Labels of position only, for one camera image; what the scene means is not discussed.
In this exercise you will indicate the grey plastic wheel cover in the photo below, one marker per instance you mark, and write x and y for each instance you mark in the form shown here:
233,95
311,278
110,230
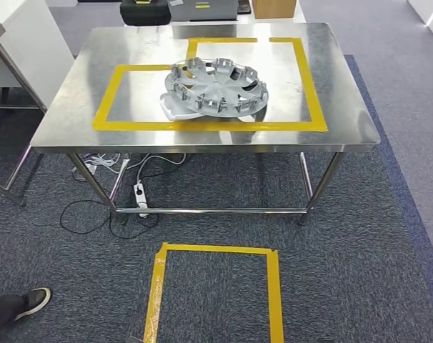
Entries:
216,90

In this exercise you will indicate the yellow tape on workbench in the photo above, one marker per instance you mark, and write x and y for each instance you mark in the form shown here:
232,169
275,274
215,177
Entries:
109,94

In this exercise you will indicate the stainless steel workbench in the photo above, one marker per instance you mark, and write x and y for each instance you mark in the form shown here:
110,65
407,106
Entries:
345,94

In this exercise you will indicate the dark grey robot part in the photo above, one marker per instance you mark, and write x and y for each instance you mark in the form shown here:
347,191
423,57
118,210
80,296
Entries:
134,340

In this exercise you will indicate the white power strip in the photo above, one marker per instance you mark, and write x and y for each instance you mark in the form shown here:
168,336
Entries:
141,194

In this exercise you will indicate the yellow floor tape square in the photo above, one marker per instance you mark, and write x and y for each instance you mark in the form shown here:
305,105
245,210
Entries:
273,293

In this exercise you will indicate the grey laptop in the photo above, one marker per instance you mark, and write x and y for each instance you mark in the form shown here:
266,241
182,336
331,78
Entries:
202,12

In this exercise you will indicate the black phone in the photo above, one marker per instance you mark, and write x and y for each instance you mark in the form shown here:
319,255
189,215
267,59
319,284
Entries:
244,6

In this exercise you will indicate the brown cardboard box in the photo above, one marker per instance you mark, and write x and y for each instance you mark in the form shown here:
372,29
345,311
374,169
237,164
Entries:
273,8

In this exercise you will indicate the black bag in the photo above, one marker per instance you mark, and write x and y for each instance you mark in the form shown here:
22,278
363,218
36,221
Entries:
145,14

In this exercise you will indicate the white table with metal legs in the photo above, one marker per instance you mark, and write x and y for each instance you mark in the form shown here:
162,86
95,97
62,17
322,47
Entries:
34,47

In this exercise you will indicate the person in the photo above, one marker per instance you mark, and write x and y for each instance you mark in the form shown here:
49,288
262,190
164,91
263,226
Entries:
34,300

